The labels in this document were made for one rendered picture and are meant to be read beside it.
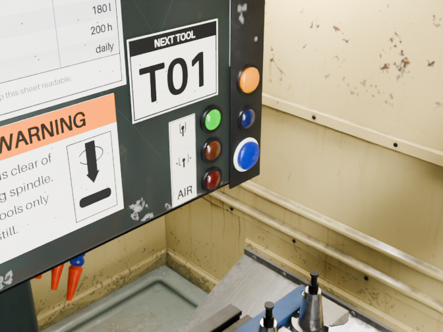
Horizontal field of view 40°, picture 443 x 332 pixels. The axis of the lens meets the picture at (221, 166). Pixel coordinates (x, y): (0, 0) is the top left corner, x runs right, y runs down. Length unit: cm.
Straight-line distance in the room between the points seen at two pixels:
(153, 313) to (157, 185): 153
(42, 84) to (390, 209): 111
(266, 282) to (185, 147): 125
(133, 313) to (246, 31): 159
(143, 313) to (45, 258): 157
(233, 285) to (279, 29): 75
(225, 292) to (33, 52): 142
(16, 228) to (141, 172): 12
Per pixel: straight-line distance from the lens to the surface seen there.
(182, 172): 56
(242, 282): 180
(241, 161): 61
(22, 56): 44
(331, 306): 112
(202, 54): 54
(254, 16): 58
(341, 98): 142
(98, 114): 48
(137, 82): 50
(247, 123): 60
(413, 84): 132
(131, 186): 53
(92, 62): 47
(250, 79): 58
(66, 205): 50
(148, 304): 210
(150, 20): 50
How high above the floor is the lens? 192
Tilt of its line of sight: 27 degrees down
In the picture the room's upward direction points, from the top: straight up
